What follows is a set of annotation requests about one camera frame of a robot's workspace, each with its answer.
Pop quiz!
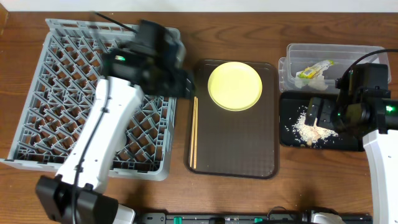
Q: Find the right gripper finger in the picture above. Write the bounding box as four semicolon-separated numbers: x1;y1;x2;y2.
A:
317;101;335;128
305;97;323;125

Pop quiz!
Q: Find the white tissue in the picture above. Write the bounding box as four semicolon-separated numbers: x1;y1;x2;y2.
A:
294;75;328;91

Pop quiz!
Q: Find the green snack wrapper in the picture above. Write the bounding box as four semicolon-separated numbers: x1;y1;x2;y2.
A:
296;60;335;79

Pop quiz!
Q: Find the yellow round plate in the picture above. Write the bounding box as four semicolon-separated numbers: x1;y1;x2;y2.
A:
207;62;262;111

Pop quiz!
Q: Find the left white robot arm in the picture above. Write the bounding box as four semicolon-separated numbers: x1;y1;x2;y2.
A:
35;49;193;223

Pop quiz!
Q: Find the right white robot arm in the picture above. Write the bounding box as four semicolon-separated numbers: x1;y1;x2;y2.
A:
305;97;397;223

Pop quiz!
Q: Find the black waste tray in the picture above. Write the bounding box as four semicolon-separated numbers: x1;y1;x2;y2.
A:
279;91;364;152

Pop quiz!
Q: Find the clear plastic waste bin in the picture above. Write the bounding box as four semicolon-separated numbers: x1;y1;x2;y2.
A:
279;44;383;94

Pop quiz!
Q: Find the grey plastic dishwasher rack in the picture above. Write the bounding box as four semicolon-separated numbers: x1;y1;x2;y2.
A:
2;19;177;181

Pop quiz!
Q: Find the leftover rice food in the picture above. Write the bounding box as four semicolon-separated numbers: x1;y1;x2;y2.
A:
282;106;338;147

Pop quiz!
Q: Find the dark brown serving tray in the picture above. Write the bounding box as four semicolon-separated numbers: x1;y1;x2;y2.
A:
185;59;279;179

